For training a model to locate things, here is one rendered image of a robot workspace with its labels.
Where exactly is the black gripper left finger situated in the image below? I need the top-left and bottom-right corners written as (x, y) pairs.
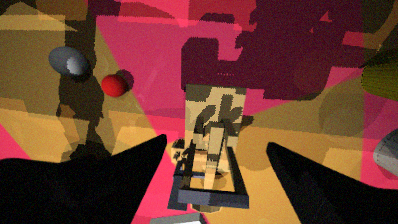
top-left (0, 134), bottom-right (167, 224)

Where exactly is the white mug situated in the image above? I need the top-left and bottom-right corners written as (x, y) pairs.
top-left (373, 129), bottom-right (398, 177)

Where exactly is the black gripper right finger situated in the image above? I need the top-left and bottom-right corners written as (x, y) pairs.
top-left (266, 142), bottom-right (398, 224)

